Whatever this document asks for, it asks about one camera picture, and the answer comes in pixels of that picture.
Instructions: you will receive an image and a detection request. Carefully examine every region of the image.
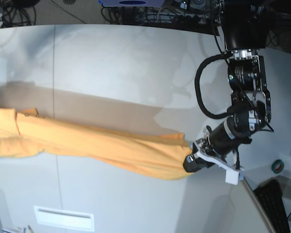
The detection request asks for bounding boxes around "green tape roll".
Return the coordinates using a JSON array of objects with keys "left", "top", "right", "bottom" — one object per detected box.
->
[{"left": 271, "top": 159, "right": 284, "bottom": 174}]

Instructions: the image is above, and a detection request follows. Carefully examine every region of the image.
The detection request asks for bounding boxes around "white rectangular tray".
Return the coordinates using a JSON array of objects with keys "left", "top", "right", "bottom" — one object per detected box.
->
[{"left": 34, "top": 206, "right": 95, "bottom": 232}]

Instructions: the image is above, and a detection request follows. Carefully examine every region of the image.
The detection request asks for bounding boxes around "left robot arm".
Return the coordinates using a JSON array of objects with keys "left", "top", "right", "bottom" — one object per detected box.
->
[{"left": 183, "top": 0, "right": 273, "bottom": 185}]

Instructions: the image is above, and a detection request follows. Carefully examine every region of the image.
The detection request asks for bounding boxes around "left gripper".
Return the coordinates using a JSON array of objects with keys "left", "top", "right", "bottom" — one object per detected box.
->
[{"left": 183, "top": 121, "right": 252, "bottom": 184}]

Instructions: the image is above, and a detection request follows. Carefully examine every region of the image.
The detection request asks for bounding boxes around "beige board panel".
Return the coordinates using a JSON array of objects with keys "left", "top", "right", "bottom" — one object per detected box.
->
[{"left": 242, "top": 179, "right": 276, "bottom": 233}]

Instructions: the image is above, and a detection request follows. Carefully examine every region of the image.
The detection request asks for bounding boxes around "orange yellow t-shirt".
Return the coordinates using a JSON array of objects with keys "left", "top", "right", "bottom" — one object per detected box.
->
[{"left": 0, "top": 109, "right": 192, "bottom": 180}]

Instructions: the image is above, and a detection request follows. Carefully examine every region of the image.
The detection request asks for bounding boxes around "black keyboard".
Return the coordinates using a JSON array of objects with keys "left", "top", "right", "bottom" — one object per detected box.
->
[{"left": 254, "top": 180, "right": 290, "bottom": 233}]

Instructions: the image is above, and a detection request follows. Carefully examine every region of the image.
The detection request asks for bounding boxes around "pencil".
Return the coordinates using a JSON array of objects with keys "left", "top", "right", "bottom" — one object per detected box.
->
[{"left": 28, "top": 225, "right": 34, "bottom": 233}]

